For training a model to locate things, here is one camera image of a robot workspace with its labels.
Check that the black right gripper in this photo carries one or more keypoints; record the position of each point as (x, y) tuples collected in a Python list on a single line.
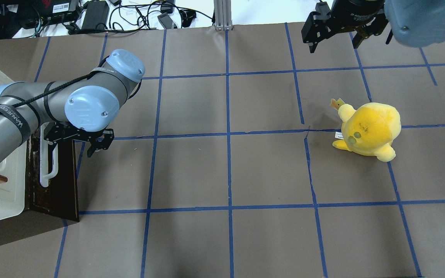
[(355, 7)]

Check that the white drawer handle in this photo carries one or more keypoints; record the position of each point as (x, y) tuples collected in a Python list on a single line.
[(48, 163)]

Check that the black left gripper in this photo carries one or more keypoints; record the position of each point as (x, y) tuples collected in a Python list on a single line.
[(99, 143)]

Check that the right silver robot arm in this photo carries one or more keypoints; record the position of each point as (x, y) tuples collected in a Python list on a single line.
[(414, 23)]

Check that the black laptop charger brick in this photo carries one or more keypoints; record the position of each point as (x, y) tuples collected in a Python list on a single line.
[(96, 13)]

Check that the aluminium frame post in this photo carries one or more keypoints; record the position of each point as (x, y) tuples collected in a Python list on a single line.
[(222, 15)]

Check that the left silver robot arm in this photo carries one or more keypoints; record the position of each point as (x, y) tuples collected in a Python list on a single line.
[(80, 109)]

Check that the yellow plush toy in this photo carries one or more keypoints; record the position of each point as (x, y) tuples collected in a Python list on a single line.
[(369, 130)]

